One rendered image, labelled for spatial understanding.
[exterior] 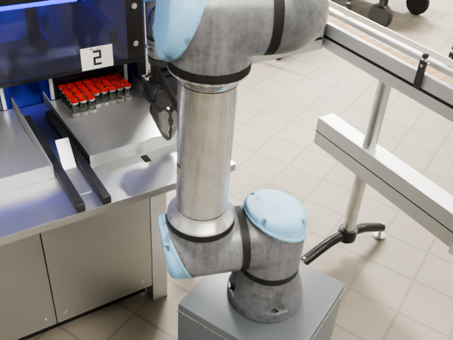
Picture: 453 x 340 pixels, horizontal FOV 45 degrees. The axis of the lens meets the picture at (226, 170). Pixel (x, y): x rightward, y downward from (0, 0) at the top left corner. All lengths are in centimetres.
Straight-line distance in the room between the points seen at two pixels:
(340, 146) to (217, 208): 131
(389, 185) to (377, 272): 50
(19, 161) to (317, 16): 83
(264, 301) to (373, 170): 109
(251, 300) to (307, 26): 54
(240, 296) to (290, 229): 20
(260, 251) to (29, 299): 107
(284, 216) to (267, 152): 199
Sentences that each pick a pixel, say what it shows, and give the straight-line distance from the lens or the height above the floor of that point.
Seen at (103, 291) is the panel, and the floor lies 16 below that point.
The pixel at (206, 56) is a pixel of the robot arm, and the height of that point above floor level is 134.
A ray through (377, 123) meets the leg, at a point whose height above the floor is 66.
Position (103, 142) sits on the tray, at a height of 88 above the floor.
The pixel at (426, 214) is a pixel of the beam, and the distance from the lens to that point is 192.
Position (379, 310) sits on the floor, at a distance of 223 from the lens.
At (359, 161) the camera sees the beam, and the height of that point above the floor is 50.
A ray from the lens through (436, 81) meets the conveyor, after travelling 173.
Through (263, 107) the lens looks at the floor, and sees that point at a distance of 334.
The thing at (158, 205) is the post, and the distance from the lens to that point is 181.
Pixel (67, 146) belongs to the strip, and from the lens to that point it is 128.
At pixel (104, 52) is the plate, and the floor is 103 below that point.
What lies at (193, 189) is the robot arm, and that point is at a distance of 83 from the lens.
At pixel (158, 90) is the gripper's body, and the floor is 105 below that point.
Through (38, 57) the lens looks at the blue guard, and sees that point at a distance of 141.
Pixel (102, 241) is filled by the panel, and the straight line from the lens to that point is 181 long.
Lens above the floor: 162
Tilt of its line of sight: 36 degrees down
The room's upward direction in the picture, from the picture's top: 4 degrees clockwise
